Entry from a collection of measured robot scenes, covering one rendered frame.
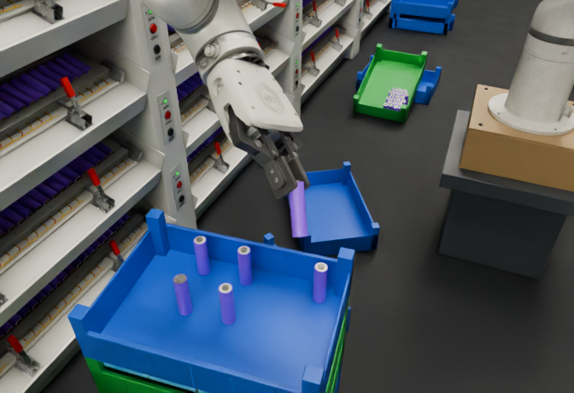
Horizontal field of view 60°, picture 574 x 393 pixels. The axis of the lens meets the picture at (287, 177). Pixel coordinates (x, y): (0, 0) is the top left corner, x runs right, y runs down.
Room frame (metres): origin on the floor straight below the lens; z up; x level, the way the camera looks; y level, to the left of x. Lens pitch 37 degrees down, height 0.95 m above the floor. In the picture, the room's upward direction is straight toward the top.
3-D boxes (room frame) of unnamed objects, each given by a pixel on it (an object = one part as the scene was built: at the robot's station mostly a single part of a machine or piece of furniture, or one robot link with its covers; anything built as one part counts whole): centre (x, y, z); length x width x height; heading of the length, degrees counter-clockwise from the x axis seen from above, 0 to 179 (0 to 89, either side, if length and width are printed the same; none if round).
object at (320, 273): (0.45, -0.04, 0.44); 0.02 x 0.02 x 0.06
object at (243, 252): (0.48, 0.06, 0.44); 0.02 x 0.02 x 0.06
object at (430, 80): (1.89, -0.46, 0.04); 0.30 x 0.20 x 0.08; 65
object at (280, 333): (0.41, 0.08, 0.44); 0.30 x 0.20 x 0.08; 74
